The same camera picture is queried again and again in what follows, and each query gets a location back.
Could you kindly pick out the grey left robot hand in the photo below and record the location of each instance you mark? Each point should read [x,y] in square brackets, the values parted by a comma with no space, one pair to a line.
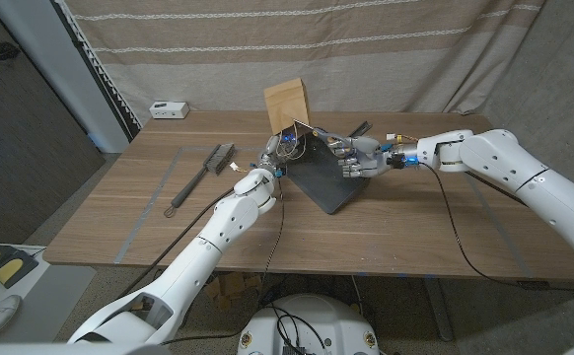
[272,153]

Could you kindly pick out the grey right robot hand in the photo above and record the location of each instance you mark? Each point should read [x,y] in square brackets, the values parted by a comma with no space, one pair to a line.
[368,158]

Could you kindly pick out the brown paper bag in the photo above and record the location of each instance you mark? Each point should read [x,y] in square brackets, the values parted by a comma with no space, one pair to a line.
[287,103]

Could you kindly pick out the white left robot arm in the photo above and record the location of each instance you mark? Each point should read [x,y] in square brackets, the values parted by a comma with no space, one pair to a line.
[198,256]

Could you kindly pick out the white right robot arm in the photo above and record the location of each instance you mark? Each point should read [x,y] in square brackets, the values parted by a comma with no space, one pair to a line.
[528,172]

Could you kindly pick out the black hand brush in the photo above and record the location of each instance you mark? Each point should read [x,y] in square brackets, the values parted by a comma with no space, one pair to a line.
[220,155]

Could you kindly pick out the black plastic dustpan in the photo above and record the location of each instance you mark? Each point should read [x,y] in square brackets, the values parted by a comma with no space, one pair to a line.
[324,185]

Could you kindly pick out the beige striped curtain backdrop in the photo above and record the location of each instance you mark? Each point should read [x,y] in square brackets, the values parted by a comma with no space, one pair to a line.
[390,54]

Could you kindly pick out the white power strip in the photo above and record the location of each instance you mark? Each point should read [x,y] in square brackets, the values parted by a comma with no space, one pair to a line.
[168,109]

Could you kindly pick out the brown cardboard scraps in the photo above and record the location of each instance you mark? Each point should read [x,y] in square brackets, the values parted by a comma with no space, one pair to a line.
[235,286]

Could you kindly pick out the grey table leg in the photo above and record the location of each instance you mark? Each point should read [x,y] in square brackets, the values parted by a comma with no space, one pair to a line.
[437,305]

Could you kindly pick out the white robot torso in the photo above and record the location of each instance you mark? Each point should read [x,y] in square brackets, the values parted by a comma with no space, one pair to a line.
[311,320]

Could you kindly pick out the black strip with white trim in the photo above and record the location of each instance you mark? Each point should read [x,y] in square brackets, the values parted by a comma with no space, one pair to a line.
[104,79]

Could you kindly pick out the grey floor mat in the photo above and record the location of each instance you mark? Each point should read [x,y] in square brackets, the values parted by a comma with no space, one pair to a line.
[65,286]

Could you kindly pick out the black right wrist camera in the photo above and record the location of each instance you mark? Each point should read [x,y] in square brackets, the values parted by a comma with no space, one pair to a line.
[399,161]

